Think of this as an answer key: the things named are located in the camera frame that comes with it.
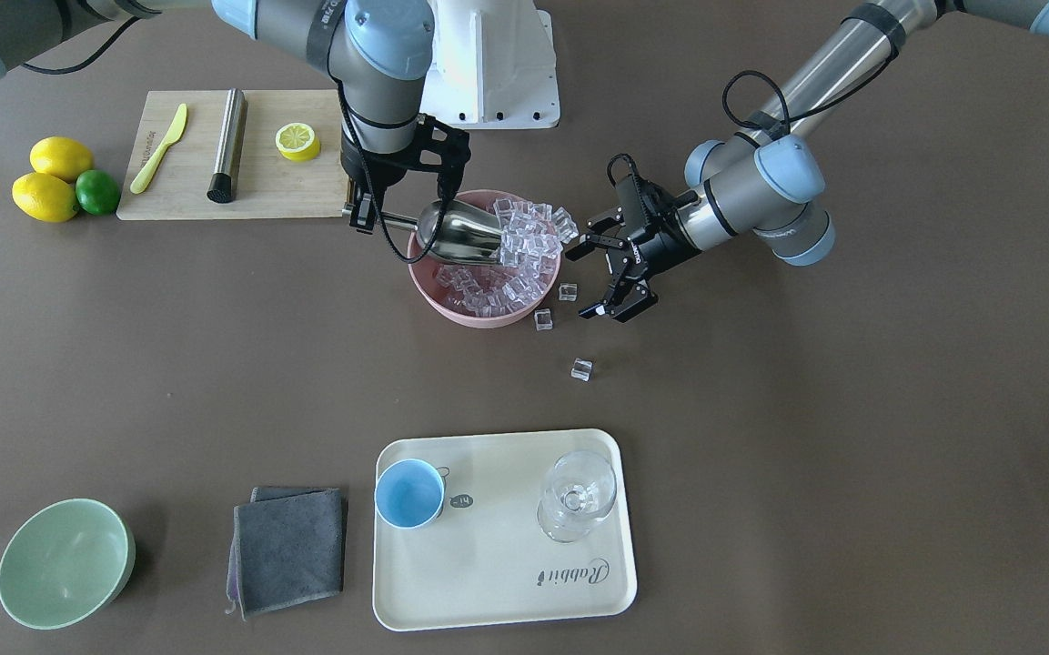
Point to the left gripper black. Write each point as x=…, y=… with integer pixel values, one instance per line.
x=660, y=244

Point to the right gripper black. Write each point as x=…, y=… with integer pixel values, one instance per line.
x=364, y=177

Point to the metal ice scoop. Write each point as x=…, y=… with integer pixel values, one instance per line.
x=463, y=235

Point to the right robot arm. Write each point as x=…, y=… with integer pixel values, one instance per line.
x=378, y=54

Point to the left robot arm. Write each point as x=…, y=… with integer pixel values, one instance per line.
x=764, y=181

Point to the pink bowl of ice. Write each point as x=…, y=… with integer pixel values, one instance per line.
x=497, y=295

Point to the blue plastic cup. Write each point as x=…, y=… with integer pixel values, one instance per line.
x=410, y=493

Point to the half lemon slice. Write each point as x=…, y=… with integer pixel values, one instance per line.
x=298, y=142

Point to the steel muddler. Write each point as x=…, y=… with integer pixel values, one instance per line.
x=223, y=182

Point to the clear wine glass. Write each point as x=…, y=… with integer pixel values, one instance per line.
x=578, y=493

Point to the yellow plastic knife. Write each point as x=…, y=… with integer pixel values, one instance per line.
x=172, y=136

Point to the green lime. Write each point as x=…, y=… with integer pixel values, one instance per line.
x=97, y=192

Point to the yellow lemon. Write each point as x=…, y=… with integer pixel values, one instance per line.
x=62, y=157
x=45, y=197

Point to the cream serving tray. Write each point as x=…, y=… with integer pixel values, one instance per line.
x=491, y=563

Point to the green bowl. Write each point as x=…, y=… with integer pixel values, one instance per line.
x=65, y=564

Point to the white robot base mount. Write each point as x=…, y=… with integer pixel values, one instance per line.
x=493, y=66

